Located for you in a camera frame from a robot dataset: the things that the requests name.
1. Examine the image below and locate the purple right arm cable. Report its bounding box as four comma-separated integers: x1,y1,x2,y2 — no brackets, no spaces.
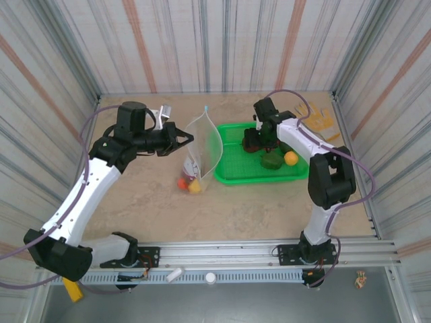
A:
262,89,376,289

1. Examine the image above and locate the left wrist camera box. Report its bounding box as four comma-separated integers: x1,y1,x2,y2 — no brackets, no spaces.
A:
150,104,172,131

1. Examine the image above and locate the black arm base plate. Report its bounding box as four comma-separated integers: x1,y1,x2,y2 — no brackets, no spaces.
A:
100,246,161,269
277,241,339,266

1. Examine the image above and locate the green plastic basket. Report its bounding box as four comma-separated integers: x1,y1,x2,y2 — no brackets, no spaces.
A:
214,122,310,185

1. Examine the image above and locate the white cylinder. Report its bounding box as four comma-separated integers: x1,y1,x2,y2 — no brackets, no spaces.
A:
166,266,186,283

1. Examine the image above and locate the dark red toy fruit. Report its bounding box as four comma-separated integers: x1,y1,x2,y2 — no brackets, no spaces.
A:
242,137,267,155

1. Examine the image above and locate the red black power wire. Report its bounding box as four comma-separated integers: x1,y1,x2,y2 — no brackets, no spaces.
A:
311,257,327,275
136,254,152,279

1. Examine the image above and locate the clear zip-top bag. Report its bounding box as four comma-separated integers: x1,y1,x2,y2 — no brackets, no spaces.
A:
177,106,224,196

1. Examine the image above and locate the large green toy pepper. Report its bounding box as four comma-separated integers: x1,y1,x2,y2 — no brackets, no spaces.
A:
261,153,283,170

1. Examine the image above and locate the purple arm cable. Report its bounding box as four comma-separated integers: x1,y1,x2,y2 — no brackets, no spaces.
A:
0,104,132,295
262,89,376,289

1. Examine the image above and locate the perforated grey cable tray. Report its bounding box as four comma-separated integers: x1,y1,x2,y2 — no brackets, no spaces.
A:
50,268,324,287

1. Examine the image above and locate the yellow work glove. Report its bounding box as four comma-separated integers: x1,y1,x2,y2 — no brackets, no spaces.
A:
294,102,341,142

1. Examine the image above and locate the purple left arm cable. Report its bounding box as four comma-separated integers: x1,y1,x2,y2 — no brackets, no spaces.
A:
0,104,132,295

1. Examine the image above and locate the aluminium mounting rail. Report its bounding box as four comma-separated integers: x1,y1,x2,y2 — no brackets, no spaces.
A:
35,239,401,270

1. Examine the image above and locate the yellow block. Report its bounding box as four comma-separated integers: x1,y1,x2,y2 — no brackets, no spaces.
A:
63,277,84,303

